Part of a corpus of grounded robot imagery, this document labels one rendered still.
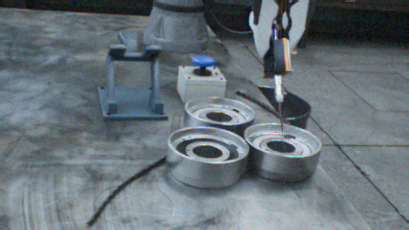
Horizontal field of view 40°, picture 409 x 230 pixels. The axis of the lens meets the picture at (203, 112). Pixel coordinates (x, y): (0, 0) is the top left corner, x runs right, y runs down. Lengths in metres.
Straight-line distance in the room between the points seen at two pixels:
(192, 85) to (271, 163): 0.27
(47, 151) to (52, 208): 0.14
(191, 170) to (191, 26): 0.60
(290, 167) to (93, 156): 0.26
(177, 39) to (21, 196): 0.65
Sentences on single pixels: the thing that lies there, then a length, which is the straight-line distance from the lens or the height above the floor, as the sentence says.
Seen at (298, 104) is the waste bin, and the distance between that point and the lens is 2.17.
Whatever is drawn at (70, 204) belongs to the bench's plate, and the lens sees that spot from 0.65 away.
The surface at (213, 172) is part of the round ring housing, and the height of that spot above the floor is 0.83.
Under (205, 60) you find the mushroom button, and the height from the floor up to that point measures 0.87.
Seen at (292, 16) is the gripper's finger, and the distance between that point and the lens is 0.81.
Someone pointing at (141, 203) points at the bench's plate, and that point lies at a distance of 0.65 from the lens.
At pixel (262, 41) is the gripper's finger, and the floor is 0.95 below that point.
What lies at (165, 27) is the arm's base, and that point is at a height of 0.85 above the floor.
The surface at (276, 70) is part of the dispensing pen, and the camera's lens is 0.79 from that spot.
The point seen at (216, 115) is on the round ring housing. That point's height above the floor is 0.82.
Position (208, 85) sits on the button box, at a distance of 0.94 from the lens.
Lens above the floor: 1.15
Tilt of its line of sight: 22 degrees down
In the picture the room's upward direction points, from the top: 7 degrees clockwise
